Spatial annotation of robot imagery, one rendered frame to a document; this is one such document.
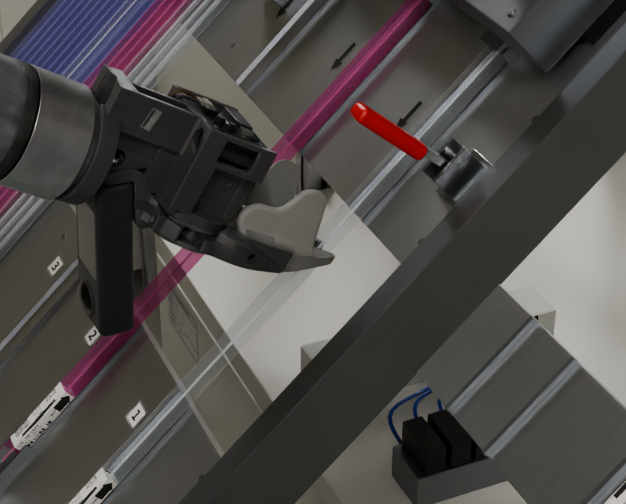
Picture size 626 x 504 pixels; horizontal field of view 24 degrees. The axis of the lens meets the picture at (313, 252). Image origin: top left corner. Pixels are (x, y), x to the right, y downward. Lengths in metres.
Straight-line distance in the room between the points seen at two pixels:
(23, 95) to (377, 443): 0.62
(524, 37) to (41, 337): 0.50
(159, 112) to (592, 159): 0.28
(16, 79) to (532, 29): 0.33
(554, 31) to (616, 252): 0.74
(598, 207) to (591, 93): 0.81
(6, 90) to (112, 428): 0.33
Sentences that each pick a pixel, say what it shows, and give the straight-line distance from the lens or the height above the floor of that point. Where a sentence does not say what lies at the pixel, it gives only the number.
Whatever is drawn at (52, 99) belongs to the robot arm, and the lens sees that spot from 0.87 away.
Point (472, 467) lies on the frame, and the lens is 1.30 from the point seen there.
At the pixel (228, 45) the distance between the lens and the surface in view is 1.25.
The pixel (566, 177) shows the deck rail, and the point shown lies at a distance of 0.96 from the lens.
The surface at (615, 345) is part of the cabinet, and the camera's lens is 1.52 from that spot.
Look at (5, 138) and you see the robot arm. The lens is 0.86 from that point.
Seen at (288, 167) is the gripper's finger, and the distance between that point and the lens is 1.01.
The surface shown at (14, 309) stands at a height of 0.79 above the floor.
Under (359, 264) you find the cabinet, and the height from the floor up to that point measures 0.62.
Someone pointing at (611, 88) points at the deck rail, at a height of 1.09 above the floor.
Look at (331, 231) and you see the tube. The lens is 1.01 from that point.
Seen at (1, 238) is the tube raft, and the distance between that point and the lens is 1.33.
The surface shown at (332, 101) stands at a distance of 1.10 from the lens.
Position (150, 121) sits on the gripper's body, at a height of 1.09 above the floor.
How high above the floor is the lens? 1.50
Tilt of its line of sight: 32 degrees down
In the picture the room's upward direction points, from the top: straight up
